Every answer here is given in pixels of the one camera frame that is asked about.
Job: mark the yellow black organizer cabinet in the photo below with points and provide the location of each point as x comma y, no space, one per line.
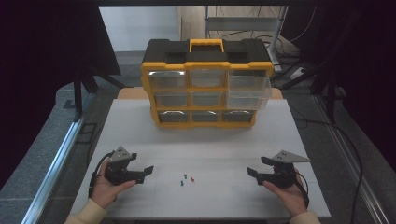
174,53

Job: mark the person's right hand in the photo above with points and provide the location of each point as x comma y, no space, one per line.
292,199

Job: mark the blue push pin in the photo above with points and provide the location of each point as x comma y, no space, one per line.
182,183

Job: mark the aluminium rail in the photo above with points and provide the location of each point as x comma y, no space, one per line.
53,171
348,165

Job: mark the grey metal stand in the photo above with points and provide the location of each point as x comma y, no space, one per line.
239,23

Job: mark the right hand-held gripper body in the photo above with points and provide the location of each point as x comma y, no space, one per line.
283,175

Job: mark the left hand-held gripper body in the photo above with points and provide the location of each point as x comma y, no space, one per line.
118,174

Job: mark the clear plastic organizer drawer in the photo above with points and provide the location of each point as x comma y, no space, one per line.
249,93

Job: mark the group of clear drawers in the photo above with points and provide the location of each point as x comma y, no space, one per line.
171,80

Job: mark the black stand legs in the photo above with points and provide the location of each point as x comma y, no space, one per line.
330,90
79,90

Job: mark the person's left hand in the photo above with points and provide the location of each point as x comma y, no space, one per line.
104,193

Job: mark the white power strip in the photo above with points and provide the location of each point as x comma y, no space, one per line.
296,73

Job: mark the black curtain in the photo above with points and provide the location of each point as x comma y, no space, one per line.
358,62
46,62

